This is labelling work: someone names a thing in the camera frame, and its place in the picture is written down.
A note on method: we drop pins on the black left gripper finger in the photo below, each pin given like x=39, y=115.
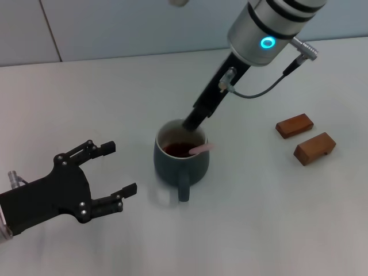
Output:
x=107, y=204
x=106, y=148

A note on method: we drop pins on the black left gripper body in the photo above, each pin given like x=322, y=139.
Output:
x=54, y=195

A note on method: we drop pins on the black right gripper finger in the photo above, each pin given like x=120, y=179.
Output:
x=199, y=122
x=190, y=119

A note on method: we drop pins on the notched wooden block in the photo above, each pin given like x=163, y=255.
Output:
x=307, y=152

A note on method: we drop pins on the flat wooden block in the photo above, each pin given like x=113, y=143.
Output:
x=294, y=126

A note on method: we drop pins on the grey ceramic cup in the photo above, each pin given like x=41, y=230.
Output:
x=172, y=172

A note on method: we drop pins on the dark brown tea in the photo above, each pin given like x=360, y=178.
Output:
x=178, y=149

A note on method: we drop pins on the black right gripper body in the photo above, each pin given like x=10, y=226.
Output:
x=214, y=92

